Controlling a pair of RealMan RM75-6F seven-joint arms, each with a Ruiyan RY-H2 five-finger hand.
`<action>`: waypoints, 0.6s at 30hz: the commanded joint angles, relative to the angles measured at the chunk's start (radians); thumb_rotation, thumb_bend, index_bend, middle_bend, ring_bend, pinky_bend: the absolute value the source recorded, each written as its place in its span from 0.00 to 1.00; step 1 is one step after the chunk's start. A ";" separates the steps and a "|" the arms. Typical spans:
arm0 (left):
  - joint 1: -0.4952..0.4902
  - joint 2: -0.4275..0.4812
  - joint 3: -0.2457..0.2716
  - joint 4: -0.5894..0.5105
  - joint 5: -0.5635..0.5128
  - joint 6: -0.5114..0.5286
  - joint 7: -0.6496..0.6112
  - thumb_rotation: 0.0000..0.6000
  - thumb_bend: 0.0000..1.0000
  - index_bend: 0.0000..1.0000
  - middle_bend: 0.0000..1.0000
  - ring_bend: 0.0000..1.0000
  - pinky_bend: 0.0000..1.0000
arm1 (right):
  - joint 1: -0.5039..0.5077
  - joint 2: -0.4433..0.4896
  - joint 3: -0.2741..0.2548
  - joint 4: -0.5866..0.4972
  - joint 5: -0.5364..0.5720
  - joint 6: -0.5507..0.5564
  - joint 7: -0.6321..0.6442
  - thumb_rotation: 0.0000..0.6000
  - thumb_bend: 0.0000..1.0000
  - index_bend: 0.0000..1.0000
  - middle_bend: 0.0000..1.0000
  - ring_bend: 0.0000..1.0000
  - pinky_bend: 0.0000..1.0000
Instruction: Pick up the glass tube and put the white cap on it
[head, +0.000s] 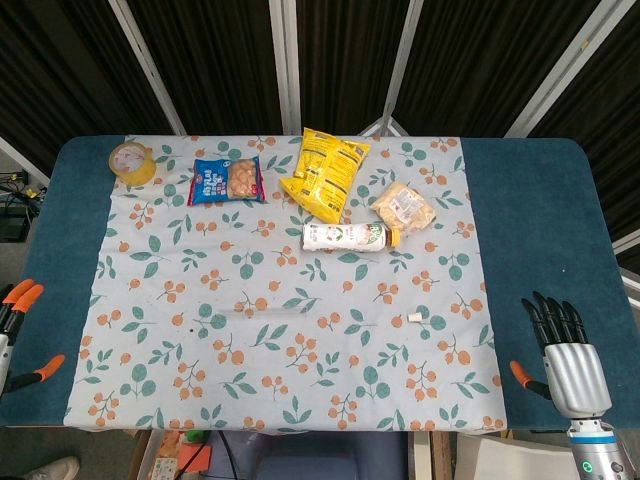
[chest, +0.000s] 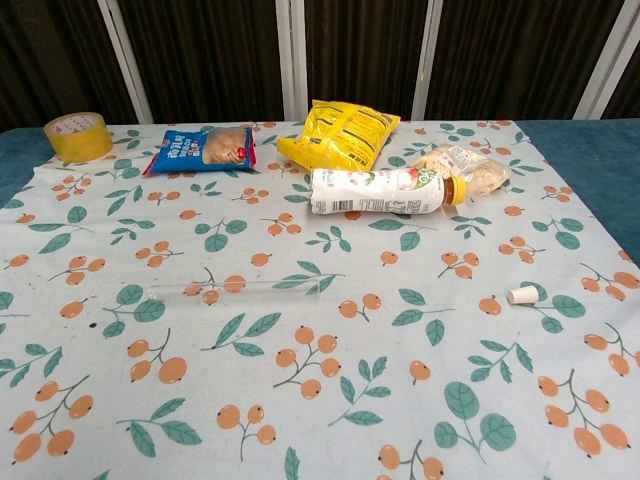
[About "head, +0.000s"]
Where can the robot left five-finger hand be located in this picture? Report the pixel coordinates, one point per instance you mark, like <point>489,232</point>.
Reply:
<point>27,295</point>

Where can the robot right five-finger hand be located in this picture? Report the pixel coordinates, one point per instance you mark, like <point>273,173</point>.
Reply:
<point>575,380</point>

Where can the small white cap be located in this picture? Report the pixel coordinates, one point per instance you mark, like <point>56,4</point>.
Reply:
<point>414,318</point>

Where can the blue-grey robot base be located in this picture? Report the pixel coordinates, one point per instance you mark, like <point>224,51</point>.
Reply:
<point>325,460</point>

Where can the robot right grey arm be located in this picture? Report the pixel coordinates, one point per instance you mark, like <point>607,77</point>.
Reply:
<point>595,455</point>

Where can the black equipment box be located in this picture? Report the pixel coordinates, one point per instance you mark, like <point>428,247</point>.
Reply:
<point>12,222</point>

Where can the white flat board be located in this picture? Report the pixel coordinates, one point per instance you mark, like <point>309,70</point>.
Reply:
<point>510,460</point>

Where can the brown wooden plank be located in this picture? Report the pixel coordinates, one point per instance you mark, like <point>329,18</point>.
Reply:
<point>440,455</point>

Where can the yellow packing tape roll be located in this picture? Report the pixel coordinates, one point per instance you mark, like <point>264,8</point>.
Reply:
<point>132,162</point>

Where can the dark blue table cover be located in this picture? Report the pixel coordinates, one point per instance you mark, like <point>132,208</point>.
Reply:
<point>530,210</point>

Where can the beige shoe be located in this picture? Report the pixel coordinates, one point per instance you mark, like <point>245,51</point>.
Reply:
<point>55,470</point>

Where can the open cardboard box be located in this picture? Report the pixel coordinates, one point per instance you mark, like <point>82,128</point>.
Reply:
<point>165,460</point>

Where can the blue snack bag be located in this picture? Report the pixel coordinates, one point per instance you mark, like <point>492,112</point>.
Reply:
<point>225,181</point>

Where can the clear bag of crackers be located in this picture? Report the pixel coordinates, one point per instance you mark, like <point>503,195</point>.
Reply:
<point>405,207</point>

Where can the white drink bottle orange cap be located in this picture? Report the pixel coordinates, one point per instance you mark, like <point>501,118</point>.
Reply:
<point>345,236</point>

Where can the floral printed tablecloth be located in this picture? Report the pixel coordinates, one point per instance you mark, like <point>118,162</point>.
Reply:
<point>300,360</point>

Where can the black pleated curtain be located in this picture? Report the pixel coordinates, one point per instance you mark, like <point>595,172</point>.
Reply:
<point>225,50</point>

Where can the yellow snack bag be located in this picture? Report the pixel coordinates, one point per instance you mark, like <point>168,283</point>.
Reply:
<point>325,172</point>

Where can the white metal floor rail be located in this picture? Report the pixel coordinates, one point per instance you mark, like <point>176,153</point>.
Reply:
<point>627,245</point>
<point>20,157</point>

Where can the white metal frame post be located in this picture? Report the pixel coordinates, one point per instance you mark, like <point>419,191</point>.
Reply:
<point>145,60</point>
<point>560,70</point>
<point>400,55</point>
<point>287,65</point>

